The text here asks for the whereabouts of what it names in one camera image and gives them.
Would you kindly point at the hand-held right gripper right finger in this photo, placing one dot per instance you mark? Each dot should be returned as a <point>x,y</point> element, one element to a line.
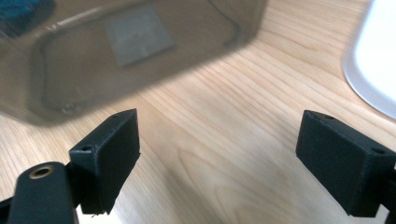
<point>342,161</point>

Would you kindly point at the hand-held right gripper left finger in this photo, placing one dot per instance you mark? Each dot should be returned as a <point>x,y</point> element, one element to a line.
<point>109,161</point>

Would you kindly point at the clear plastic storage box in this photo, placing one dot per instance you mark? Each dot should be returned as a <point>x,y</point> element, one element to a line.
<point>81,71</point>

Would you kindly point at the blue toy car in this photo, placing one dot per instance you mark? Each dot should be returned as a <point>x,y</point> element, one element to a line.
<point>18,12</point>

